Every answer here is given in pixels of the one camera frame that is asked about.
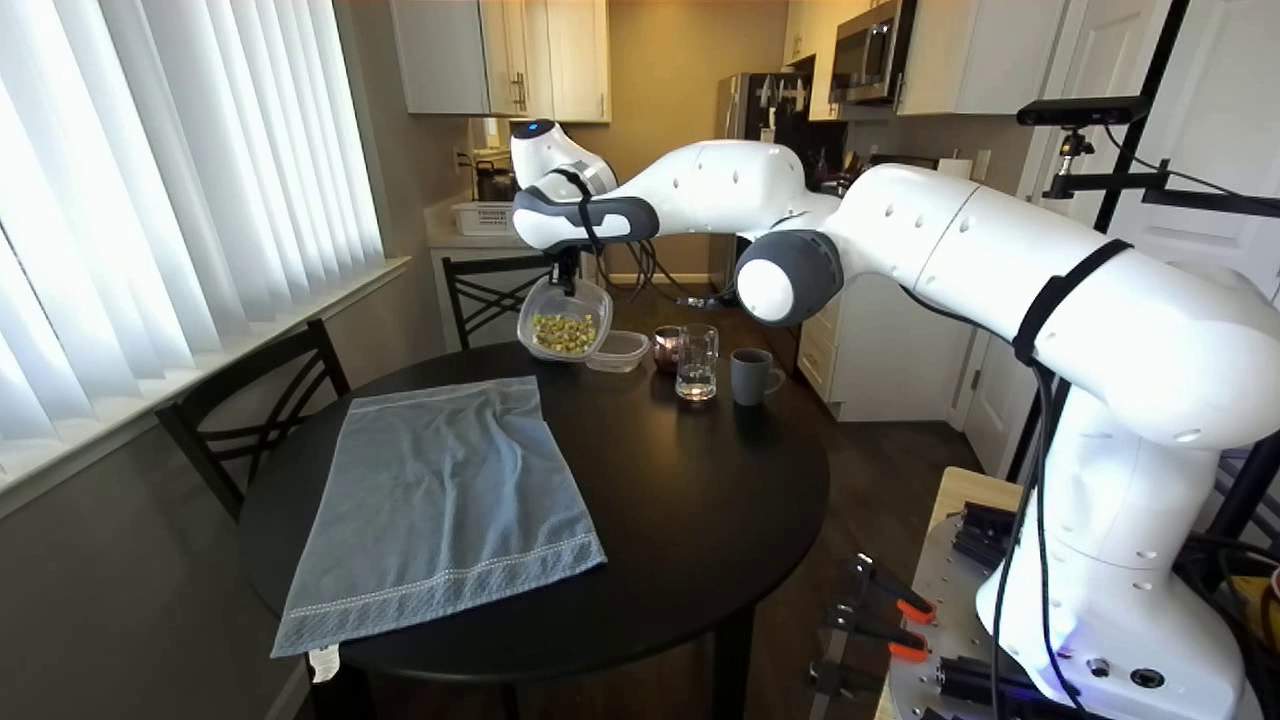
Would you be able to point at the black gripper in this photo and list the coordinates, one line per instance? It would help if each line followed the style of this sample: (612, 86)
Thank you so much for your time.
(569, 262)

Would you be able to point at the clear plastic bowl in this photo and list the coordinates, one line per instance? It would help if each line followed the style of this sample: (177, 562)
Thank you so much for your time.
(543, 307)

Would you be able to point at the yellow candy pile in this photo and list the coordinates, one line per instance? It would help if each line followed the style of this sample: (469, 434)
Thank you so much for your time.
(565, 335)

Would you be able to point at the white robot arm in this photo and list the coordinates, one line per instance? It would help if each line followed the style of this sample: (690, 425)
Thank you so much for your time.
(1134, 347)

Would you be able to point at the black chair with crossed back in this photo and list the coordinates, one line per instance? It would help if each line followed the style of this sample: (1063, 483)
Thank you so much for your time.
(485, 262)
(241, 378)

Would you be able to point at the clear tub on counter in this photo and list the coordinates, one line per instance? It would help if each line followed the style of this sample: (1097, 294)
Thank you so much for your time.
(478, 223)

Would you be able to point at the small dark red cup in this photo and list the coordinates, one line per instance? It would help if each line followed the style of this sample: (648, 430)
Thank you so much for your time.
(669, 350)

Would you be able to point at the clear glass jar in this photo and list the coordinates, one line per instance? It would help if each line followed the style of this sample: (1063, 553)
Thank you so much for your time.
(696, 383)

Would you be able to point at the grey mug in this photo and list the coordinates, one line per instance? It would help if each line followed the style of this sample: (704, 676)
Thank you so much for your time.
(748, 378)

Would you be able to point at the light blue cloth towel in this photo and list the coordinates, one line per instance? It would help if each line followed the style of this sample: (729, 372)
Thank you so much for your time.
(440, 504)

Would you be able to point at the stainless refrigerator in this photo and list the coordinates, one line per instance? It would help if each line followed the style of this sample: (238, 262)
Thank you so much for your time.
(760, 104)

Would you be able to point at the white base cabinet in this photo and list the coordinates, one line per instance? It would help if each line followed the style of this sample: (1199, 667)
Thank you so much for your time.
(880, 363)

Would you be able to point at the black microwave oven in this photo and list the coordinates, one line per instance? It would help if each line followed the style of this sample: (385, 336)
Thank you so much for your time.
(871, 53)

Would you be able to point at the white paper towel roll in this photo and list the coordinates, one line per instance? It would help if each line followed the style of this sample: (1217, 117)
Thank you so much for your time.
(952, 169)

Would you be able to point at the black table leg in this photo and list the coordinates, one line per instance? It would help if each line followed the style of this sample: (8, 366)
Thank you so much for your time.
(729, 667)

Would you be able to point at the white vertical window blinds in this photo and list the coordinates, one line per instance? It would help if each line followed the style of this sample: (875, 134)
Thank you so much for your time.
(163, 163)

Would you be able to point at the white panel door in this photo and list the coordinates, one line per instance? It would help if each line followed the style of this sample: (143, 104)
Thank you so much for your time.
(995, 393)

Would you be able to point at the white towel tag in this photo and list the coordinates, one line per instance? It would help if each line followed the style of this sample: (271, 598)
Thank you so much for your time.
(325, 667)

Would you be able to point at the light workbench top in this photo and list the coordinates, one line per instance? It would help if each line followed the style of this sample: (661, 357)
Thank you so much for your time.
(946, 585)

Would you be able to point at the black electronic box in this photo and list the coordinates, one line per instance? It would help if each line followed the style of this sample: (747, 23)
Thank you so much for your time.
(984, 533)

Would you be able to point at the white window sill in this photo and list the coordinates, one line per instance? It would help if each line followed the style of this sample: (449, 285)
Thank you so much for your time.
(82, 434)

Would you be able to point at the cream wall cabinet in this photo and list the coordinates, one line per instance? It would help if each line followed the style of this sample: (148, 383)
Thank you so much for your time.
(534, 53)

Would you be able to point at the white wall cabinet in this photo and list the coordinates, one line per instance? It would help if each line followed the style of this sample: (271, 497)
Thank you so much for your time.
(980, 53)

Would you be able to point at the black camera stand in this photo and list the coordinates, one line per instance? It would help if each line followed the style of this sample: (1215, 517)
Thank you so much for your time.
(1082, 111)

